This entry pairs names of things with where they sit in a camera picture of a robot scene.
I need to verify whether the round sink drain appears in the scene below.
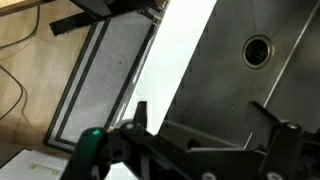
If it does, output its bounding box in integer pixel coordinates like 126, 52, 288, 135
241, 34, 275, 70

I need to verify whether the grey floor mat black border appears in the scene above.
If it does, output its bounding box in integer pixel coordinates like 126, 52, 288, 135
44, 12, 153, 152

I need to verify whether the black floor cable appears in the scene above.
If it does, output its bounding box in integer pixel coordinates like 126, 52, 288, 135
0, 4, 42, 121

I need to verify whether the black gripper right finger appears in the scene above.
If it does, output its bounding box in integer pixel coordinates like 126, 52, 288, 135
245, 101, 280, 149

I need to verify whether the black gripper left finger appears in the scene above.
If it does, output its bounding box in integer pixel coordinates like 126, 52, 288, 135
133, 101, 147, 128

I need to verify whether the stainless steel sink basin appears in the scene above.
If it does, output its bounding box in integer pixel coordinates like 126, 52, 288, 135
159, 0, 320, 147

